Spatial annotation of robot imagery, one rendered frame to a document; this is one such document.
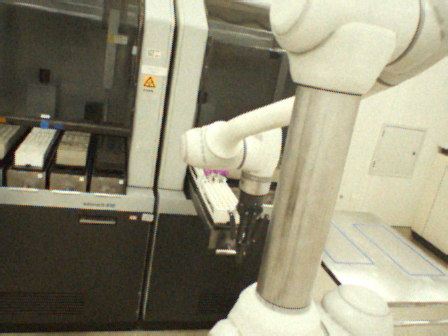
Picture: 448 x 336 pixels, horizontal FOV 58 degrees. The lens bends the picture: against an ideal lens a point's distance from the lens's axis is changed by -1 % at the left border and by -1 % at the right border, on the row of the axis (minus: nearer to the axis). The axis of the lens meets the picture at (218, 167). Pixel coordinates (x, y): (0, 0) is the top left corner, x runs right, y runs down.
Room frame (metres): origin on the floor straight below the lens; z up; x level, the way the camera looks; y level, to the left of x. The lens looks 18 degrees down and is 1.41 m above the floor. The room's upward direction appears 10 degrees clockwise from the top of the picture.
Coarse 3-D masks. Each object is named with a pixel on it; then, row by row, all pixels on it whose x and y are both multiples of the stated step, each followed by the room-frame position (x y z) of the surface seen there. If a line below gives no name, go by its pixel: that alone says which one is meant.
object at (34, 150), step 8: (32, 136) 1.66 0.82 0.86; (40, 136) 1.69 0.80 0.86; (48, 136) 1.71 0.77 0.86; (24, 144) 1.55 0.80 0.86; (32, 144) 1.56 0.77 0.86; (40, 144) 1.58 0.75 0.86; (48, 144) 1.60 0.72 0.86; (16, 152) 1.43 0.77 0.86; (24, 152) 1.46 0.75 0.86; (32, 152) 1.47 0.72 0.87; (40, 152) 1.49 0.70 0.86; (48, 152) 1.61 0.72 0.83; (16, 160) 1.43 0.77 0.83; (24, 160) 1.44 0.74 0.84; (32, 160) 1.45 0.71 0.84; (40, 160) 1.45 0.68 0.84
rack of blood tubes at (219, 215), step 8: (200, 184) 1.51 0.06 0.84; (208, 184) 1.47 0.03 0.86; (216, 184) 1.49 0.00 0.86; (224, 184) 1.51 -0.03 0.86; (200, 192) 1.49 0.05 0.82; (208, 192) 1.39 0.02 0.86; (216, 192) 1.40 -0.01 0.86; (224, 192) 1.43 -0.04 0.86; (208, 200) 1.44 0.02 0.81; (216, 200) 1.33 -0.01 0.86; (224, 200) 1.34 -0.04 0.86; (232, 200) 1.35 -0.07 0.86; (208, 208) 1.34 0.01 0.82; (216, 208) 1.26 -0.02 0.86; (224, 208) 1.28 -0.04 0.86; (232, 208) 1.28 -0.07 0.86; (216, 216) 1.25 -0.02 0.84; (224, 216) 1.25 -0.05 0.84
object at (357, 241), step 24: (336, 216) 1.49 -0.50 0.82; (360, 216) 1.54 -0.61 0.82; (336, 240) 1.27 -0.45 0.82; (360, 240) 1.31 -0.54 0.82; (384, 240) 1.35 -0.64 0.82; (408, 240) 1.39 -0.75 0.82; (336, 264) 1.10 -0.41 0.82; (360, 264) 1.13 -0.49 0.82; (384, 264) 1.16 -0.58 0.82; (408, 264) 1.19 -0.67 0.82; (432, 264) 1.22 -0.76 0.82; (384, 288) 1.01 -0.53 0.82; (408, 288) 1.03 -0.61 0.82; (432, 288) 1.06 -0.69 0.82
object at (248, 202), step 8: (240, 192) 1.11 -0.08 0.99; (240, 200) 1.10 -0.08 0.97; (248, 200) 1.08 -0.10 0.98; (256, 200) 1.08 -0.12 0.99; (240, 208) 1.09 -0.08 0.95; (248, 208) 1.10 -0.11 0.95; (256, 208) 1.11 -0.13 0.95; (240, 216) 1.10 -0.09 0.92; (248, 216) 1.10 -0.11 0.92; (256, 216) 1.11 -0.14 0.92
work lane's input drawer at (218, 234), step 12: (192, 180) 1.63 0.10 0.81; (192, 192) 1.55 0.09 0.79; (204, 204) 1.38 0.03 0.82; (204, 216) 1.31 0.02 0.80; (204, 228) 1.29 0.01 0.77; (216, 228) 1.22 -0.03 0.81; (228, 228) 1.23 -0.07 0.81; (216, 240) 1.21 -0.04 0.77; (228, 240) 1.23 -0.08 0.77; (216, 252) 1.17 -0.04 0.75; (228, 252) 1.18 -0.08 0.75
